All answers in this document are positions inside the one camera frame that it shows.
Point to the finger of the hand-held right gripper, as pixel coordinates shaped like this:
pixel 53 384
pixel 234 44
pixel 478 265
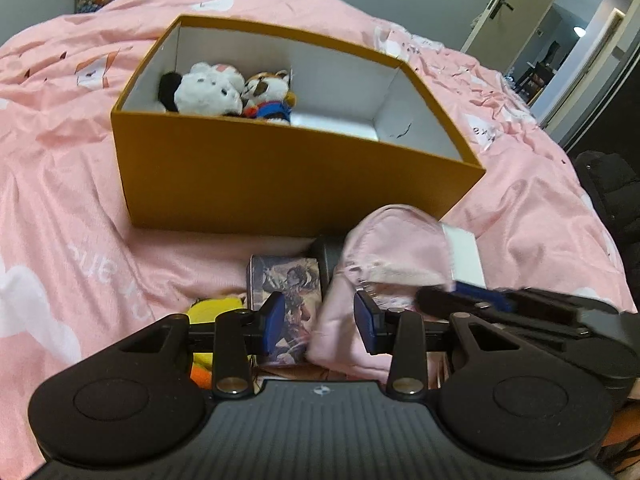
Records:
pixel 480 294
pixel 450 305

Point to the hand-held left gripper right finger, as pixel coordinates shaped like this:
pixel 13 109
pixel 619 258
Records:
pixel 365 327

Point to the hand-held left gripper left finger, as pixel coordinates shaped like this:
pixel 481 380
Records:
pixel 275 322

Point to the printed card tin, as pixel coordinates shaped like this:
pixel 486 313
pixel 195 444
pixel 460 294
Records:
pixel 295 285

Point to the pink fabric pouch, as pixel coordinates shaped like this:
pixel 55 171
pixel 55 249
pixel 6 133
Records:
pixel 390 250

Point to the orange cardboard box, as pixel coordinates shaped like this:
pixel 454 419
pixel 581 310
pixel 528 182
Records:
pixel 250 175

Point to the small white box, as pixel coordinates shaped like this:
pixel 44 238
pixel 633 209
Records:
pixel 465 255

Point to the yellow plush toy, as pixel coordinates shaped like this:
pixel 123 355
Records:
pixel 220 305

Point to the black jacket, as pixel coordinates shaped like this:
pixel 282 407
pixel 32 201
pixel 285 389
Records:
pixel 612 195

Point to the dark chair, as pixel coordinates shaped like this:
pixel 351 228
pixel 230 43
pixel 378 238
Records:
pixel 535 80

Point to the tiger plush toy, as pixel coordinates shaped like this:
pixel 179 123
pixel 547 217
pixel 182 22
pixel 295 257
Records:
pixel 265 91

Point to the pink printed blanket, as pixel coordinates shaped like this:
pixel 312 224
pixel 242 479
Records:
pixel 75 185

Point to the white plush toy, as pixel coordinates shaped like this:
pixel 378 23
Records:
pixel 205 90

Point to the white door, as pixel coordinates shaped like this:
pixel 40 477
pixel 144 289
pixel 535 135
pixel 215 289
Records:
pixel 520 5

